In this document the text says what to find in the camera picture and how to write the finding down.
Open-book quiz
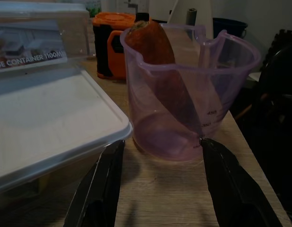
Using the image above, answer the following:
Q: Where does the clear labelled storage container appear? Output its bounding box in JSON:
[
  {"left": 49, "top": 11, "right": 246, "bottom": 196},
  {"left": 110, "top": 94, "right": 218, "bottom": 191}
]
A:
[{"left": 0, "top": 2, "right": 91, "bottom": 74}]

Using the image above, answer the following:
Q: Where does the grey cylindrical tube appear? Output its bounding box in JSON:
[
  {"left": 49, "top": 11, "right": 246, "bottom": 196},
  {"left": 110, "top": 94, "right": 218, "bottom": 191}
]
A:
[{"left": 188, "top": 8, "right": 198, "bottom": 25}]

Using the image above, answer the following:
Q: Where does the clear purple measuring cup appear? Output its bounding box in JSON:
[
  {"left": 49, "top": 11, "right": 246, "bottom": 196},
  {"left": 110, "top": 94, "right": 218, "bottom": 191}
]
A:
[{"left": 119, "top": 23, "right": 262, "bottom": 162}]

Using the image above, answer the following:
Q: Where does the orange carrot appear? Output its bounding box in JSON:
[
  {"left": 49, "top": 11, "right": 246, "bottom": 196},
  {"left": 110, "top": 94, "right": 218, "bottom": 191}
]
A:
[{"left": 125, "top": 20, "right": 204, "bottom": 138}]

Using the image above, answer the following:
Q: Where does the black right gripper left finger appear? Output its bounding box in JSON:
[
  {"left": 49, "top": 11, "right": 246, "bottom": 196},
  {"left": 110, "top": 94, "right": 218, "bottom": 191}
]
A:
[{"left": 62, "top": 139, "right": 126, "bottom": 227}]

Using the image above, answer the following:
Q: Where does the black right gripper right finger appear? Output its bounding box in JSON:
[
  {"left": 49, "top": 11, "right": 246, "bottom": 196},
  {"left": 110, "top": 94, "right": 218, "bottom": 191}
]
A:
[{"left": 199, "top": 138, "right": 285, "bottom": 227}]

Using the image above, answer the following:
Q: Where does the white lidded storage container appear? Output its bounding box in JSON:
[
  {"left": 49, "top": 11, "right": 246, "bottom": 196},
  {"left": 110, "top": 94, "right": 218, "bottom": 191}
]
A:
[{"left": 0, "top": 68, "right": 133, "bottom": 197}]

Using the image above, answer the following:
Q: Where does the orange black lidded jug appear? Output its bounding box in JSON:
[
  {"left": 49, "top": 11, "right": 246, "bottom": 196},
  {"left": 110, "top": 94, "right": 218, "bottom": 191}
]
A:
[{"left": 92, "top": 12, "right": 151, "bottom": 80}]

